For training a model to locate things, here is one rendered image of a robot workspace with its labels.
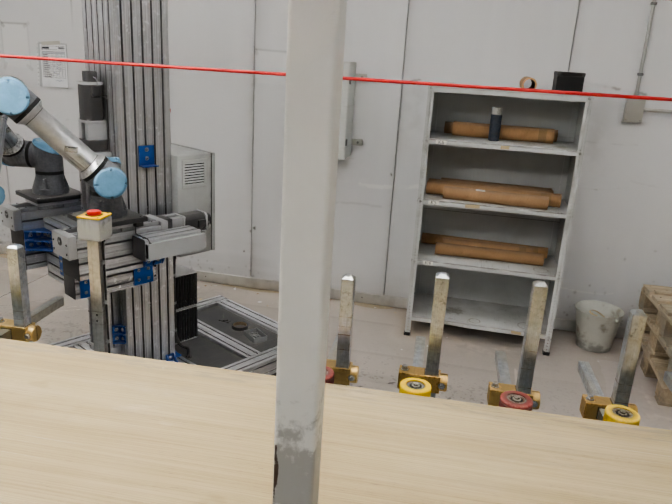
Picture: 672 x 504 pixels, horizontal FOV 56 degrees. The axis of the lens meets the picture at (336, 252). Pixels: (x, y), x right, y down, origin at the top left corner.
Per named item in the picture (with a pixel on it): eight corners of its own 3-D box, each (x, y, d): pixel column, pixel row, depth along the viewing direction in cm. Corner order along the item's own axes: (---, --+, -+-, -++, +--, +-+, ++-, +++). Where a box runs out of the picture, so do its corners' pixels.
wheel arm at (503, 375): (493, 361, 199) (495, 348, 198) (504, 362, 199) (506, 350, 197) (504, 439, 158) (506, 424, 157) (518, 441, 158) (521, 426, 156)
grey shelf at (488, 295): (411, 309, 447) (433, 83, 401) (542, 327, 430) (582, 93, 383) (403, 335, 405) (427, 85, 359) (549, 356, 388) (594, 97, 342)
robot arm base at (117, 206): (115, 208, 260) (114, 184, 257) (134, 215, 250) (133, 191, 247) (79, 213, 249) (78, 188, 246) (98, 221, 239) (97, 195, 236)
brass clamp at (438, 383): (398, 379, 182) (400, 363, 180) (446, 385, 180) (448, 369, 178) (396, 389, 176) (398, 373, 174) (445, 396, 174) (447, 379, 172)
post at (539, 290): (507, 437, 180) (533, 278, 165) (520, 439, 179) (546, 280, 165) (508, 444, 176) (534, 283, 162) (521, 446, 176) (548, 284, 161)
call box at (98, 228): (91, 236, 186) (89, 210, 184) (113, 238, 185) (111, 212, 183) (77, 242, 179) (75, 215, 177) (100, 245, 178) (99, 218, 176)
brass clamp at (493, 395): (486, 396, 178) (488, 380, 177) (535, 402, 176) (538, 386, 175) (487, 407, 173) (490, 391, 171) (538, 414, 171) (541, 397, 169)
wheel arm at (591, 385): (575, 371, 196) (578, 359, 194) (587, 373, 195) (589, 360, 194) (609, 454, 155) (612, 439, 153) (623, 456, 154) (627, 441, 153)
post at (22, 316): (27, 385, 203) (13, 242, 189) (37, 386, 203) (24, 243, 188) (20, 390, 200) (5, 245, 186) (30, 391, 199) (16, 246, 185)
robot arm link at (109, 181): (130, 176, 243) (7, 67, 215) (136, 184, 230) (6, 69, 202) (108, 198, 242) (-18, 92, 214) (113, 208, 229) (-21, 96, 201)
